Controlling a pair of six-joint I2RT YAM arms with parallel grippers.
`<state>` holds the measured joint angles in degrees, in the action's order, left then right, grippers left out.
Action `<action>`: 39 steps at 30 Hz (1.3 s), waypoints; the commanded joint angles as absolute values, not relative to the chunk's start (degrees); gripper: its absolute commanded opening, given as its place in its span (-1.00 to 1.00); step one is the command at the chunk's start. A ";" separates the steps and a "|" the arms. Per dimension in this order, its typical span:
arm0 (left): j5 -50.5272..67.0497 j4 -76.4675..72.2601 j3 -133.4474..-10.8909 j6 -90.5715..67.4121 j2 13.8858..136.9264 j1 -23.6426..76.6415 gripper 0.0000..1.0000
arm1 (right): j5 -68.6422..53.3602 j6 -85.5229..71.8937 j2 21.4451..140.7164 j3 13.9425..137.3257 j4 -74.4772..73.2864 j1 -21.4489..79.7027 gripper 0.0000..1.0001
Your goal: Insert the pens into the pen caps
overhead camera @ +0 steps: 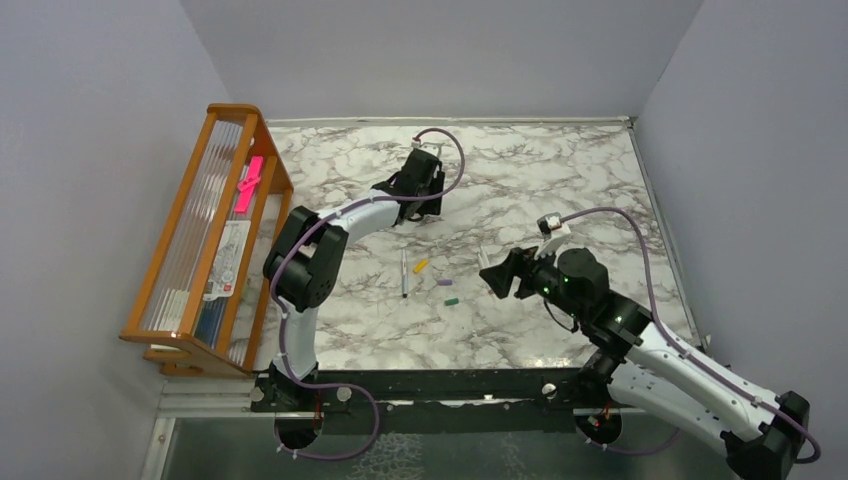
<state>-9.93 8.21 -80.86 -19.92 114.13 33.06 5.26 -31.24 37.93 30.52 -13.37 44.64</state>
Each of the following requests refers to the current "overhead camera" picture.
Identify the white pen leftmost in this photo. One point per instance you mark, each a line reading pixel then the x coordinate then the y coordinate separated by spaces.
pixel 404 274

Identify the pink clip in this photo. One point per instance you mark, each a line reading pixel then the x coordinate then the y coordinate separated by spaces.
pixel 248 184

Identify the yellow pen cap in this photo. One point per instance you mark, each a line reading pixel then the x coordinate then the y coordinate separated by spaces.
pixel 420 266

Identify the wooden rack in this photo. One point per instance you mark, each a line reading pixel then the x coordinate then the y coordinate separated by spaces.
pixel 185 335

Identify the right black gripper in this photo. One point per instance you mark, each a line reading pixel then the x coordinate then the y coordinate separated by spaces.
pixel 519 262

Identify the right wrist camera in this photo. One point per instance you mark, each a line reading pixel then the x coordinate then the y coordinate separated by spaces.
pixel 555 233

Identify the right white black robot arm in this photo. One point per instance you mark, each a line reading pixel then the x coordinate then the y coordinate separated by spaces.
pixel 644 365

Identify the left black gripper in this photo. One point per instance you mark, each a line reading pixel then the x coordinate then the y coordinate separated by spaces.
pixel 431 207

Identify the black mounting rail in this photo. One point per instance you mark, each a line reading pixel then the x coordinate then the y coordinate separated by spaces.
pixel 351 402

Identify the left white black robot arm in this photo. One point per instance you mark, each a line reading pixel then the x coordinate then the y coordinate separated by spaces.
pixel 304 261

